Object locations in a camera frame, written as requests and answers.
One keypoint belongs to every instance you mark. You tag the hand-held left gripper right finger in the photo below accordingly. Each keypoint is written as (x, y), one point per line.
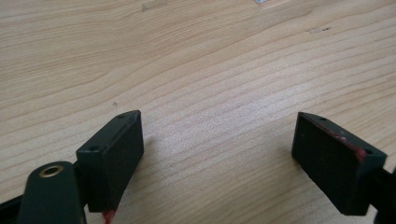
(333, 168)

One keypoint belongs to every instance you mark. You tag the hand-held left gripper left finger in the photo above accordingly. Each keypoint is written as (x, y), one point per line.
(109, 161)

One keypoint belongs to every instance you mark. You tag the small white object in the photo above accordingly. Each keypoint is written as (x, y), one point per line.
(260, 1)

